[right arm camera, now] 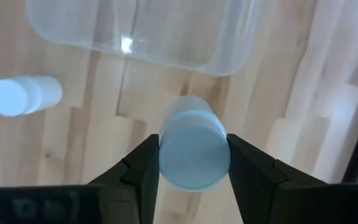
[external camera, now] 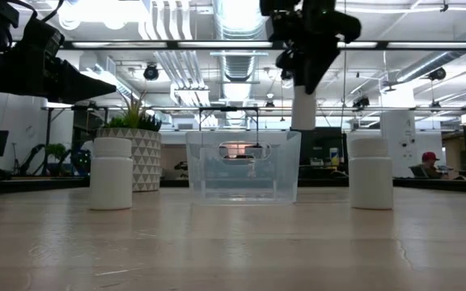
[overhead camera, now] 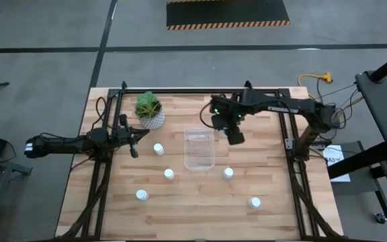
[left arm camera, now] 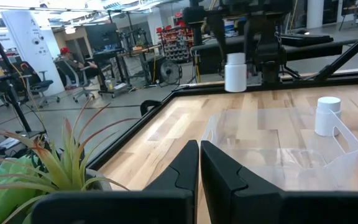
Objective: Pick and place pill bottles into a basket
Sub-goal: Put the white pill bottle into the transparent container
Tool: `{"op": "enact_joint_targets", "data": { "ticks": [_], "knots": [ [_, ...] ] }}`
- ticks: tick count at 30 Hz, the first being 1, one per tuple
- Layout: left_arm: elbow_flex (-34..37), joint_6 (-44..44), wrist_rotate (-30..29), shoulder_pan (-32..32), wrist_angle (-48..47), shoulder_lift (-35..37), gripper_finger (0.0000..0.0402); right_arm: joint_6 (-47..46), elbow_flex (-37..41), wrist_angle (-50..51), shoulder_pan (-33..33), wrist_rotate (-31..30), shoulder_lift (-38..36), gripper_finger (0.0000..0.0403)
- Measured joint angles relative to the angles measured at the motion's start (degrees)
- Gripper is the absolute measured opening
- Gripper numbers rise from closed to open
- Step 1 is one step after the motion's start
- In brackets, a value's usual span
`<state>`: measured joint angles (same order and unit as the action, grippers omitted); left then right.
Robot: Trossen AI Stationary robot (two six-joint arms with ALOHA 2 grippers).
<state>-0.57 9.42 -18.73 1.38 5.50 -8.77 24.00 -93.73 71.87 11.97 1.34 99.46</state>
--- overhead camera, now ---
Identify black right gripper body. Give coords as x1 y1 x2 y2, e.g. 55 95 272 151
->
211 114 247 146

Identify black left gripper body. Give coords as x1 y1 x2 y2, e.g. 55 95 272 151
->
114 114 139 159

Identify clear plastic basket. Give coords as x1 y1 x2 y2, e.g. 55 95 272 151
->
183 127 216 171

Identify succulent in white patterned pot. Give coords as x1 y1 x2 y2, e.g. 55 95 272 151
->
134 91 166 130

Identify white paper sheet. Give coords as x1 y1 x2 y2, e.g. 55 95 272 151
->
322 144 351 184

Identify black hazard-striped floor mat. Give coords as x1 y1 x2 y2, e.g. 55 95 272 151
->
165 0 291 32

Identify black stand beam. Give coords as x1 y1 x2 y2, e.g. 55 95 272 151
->
327 140 387 180

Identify black stand leg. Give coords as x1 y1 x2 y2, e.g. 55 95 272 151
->
370 164 387 219

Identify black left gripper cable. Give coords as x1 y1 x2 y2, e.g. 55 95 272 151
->
95 96 114 130

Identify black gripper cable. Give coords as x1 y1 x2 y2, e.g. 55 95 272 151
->
95 96 114 130
198 102 216 130

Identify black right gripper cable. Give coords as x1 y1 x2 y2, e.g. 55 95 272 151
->
198 102 216 130

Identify black aluminium table frame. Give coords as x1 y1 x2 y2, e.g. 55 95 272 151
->
56 80 342 241

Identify yellow extension cord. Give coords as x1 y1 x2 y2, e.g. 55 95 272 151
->
297 71 334 102

